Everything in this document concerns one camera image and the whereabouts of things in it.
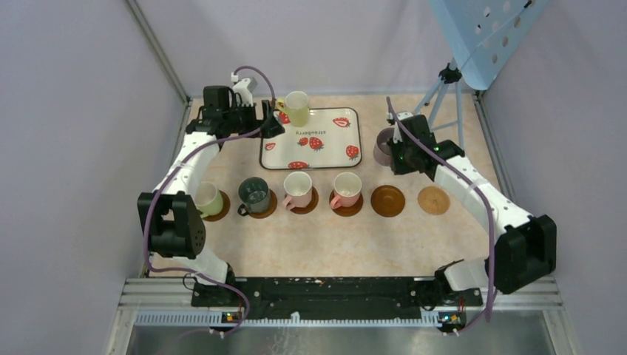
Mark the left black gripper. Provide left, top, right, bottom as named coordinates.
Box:
left=223, top=99, right=284, bottom=138

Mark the purple mug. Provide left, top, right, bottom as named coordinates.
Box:
left=373, top=127, right=394, bottom=166

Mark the green mug back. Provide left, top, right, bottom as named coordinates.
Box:
left=277, top=91, right=310, bottom=127

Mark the brown coaster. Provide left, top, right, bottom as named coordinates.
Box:
left=370, top=185, right=406, bottom=217
left=248, top=189, right=277, bottom=219
left=284, top=187, right=319, bottom=214
left=328, top=190, right=364, bottom=217
left=202, top=190, right=231, bottom=222

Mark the light tan coaster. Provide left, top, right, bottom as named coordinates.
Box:
left=418, top=186, right=450, bottom=215

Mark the pink mug back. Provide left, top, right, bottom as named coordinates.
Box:
left=330, top=172, right=362, bottom=209

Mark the pink mug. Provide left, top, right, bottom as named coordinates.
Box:
left=282, top=172, right=313, bottom=211
left=330, top=172, right=362, bottom=209

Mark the white strawberry tray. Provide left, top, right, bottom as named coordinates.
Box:
left=260, top=107, right=363, bottom=170

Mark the pink mug front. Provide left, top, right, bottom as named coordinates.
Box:
left=282, top=172, right=313, bottom=211

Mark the dark green mug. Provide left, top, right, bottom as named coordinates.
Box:
left=237, top=177, right=270, bottom=216

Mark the green mug front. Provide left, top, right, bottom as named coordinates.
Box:
left=194, top=181, right=223, bottom=217

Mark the light blue music stand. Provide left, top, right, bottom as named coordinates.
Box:
left=414, top=0, right=549, bottom=148

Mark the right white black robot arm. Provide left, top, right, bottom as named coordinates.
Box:
left=387, top=114, right=557, bottom=305

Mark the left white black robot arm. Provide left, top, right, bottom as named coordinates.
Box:
left=137, top=86, right=285, bottom=306

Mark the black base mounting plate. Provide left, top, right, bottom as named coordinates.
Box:
left=191, top=277, right=483, bottom=320

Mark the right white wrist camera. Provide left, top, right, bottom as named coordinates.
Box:
left=387, top=111, right=415, bottom=143

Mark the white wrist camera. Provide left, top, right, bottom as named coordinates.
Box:
left=231, top=72, right=257, bottom=107
left=387, top=111, right=415, bottom=143

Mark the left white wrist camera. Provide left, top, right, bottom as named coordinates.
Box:
left=231, top=72, right=257, bottom=107

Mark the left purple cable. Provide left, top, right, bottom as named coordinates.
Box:
left=142, top=65, right=278, bottom=339

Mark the purple cable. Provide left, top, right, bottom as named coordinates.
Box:
left=142, top=65, right=278, bottom=339
left=385, top=96, right=498, bottom=337

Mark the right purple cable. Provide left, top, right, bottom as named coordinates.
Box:
left=385, top=96, right=498, bottom=337

